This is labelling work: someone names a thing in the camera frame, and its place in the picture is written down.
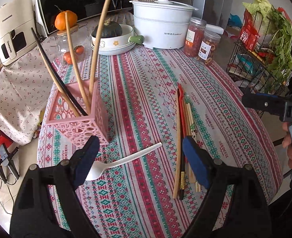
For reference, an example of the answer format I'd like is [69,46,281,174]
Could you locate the white plastic spoon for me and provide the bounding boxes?
[86,142,162,181]

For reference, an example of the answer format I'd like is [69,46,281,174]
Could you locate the printed bamboo chopstick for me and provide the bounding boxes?
[186,103,201,192]

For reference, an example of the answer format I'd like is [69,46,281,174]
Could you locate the red plastic spoon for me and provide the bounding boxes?
[177,83,187,167]

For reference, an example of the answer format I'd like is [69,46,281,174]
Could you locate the curved wooden chopstick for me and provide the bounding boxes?
[66,24,91,114]

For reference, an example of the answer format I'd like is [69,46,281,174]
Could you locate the black chopstick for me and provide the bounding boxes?
[177,84,186,200]
[30,27,88,117]

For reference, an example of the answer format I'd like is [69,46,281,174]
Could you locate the plain wooden chopstick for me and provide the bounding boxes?
[89,0,110,101]

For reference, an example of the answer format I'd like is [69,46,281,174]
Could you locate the light wooden chopstick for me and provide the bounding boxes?
[172,90,181,199]

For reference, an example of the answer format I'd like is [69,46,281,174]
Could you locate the person's right hand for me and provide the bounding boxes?
[282,122,292,169]

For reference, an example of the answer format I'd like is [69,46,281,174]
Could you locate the pink lattice utensil basket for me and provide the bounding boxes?
[46,79,109,147]

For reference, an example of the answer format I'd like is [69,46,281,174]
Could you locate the striped patterned tablecloth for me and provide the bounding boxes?
[36,42,284,238]

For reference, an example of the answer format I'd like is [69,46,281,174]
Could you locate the spare gripper on floor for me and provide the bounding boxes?
[0,143,19,184]

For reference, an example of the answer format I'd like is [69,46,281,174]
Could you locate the green leafy vegetables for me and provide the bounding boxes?
[242,0,292,93]

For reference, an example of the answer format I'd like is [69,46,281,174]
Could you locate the floral white cloth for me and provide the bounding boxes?
[0,10,134,146]

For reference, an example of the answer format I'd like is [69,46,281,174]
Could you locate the jar of dried fruit rings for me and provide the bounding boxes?
[198,30,221,65]

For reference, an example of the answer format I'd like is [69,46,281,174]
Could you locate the jar of red dried fruit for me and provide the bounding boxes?
[184,17,206,58]

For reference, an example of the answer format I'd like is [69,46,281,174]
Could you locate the glass jar with wooden lid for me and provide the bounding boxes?
[55,24,91,65]

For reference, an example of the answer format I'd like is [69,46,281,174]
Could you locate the grey refrigerator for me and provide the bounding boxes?
[191,0,233,29]

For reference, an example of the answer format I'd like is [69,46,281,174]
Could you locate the dark green squash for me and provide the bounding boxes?
[101,18,122,38]

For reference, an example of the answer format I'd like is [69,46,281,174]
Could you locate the orange tangerine on jar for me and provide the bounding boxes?
[54,5,78,31]

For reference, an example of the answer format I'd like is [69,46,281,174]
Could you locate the white electric cooking pot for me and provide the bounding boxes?
[131,0,196,49]

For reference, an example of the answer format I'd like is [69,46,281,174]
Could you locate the cream air fryer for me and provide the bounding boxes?
[0,0,36,66]

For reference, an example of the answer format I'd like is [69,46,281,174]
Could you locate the black wire rack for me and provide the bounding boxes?
[226,23,292,95]

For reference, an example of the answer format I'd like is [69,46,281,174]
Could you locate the white pan with green handle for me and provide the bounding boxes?
[98,24,144,55]

